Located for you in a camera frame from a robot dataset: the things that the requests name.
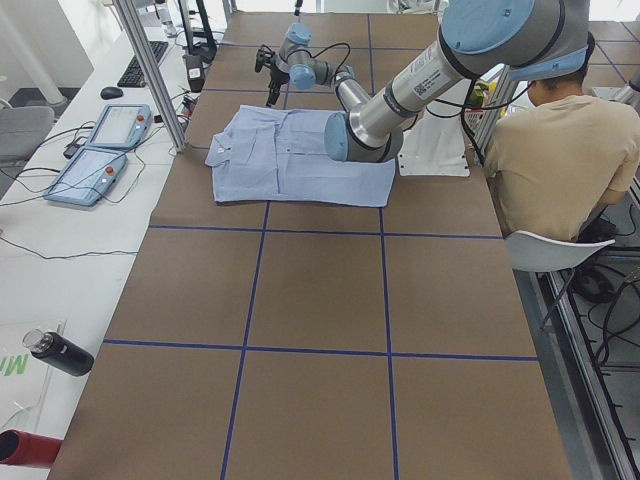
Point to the grey office chair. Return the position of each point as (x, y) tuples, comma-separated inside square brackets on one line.
[(22, 130)]

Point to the red cylinder bottle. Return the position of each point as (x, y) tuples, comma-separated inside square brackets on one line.
[(19, 448)]

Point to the black computer mouse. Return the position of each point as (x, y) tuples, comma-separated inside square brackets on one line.
[(111, 92)]

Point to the white camera pole base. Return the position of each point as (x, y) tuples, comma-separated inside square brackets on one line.
[(434, 146)]

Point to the black box with label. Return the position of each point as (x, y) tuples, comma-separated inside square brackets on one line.
[(195, 72)]

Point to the light blue striped shirt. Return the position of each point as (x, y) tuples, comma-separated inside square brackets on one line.
[(266, 154)]

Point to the black water bottle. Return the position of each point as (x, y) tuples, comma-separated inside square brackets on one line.
[(58, 352)]

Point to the upper blue teach pendant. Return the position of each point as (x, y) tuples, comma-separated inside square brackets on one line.
[(120, 126)]

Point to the lower blue teach pendant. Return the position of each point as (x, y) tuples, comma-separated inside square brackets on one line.
[(87, 177)]

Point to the person in beige shirt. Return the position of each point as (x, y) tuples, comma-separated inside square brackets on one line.
[(549, 167)]

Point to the white chair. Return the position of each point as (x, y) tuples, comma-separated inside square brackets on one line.
[(530, 252)]

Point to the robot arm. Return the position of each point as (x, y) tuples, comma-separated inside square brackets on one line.
[(536, 39)]

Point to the blue teach pendant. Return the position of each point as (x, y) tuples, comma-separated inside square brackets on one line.
[(87, 177), (120, 126)]

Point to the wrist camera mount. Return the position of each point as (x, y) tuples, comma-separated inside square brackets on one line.
[(264, 58)]

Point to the aluminium frame post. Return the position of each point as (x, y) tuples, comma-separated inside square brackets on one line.
[(143, 52)]

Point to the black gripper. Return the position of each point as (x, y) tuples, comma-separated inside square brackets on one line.
[(276, 73)]

